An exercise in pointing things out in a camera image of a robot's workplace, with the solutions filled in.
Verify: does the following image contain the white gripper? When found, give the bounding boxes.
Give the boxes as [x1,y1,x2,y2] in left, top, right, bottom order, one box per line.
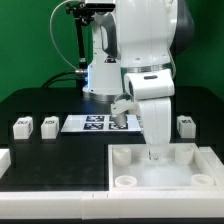
[111,72,175,161]

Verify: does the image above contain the white square tabletop part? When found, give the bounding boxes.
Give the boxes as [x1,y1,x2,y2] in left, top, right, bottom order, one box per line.
[108,143,217,190]

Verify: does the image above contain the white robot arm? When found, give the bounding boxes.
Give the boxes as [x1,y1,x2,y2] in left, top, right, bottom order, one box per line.
[84,0,194,146]

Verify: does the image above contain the white U-shaped obstacle fence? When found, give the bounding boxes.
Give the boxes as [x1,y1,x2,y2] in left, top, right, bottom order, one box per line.
[0,146,224,220]

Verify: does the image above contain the white AprilTag base sheet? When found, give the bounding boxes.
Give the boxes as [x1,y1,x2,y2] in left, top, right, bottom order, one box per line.
[61,115,141,133]

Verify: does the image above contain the black cables at base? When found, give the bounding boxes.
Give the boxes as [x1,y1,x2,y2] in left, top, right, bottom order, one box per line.
[41,68,88,89]

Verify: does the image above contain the grey camera on mount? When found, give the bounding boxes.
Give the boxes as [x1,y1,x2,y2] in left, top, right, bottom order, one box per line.
[84,0,115,12]

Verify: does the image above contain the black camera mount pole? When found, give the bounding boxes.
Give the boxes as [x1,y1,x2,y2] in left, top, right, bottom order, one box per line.
[65,2,94,88]

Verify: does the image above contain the grey cable loop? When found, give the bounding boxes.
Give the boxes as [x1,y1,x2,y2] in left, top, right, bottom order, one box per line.
[49,0,81,70]

